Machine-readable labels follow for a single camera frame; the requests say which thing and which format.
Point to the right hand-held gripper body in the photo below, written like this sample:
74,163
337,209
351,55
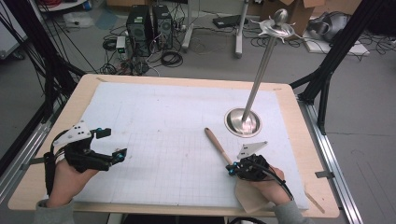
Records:
252,169

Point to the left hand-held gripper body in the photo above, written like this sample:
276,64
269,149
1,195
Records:
84,155

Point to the beige spatula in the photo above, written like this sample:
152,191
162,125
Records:
218,145

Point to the metal utensil stand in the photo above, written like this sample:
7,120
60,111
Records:
244,124

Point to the person's right hand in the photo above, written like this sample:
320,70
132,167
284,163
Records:
275,188

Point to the person's left hand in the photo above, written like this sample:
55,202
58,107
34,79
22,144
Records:
67,185

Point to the white grid mat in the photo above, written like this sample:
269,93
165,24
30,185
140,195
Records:
162,174

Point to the thin wooden strip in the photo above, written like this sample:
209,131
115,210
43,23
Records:
315,202

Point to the white power supply box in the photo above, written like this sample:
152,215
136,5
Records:
121,46

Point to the black computer tower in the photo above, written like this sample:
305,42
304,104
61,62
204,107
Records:
162,28
138,31

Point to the clear plastic bag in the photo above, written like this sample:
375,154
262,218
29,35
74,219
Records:
77,20

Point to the white stand leg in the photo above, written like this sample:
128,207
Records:
187,37
239,40

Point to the white round table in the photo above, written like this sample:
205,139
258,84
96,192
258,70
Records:
62,5

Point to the flat black device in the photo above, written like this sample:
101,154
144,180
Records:
229,21

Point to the white flat board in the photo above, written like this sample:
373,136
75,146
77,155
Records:
358,49

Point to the cardboard box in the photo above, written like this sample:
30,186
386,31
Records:
299,12

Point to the grey rounded headset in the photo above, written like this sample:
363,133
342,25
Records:
331,26

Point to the aluminium rail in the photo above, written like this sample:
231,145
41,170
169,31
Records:
342,180
18,165

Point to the black metal frame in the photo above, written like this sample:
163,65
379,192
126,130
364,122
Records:
339,46
34,37

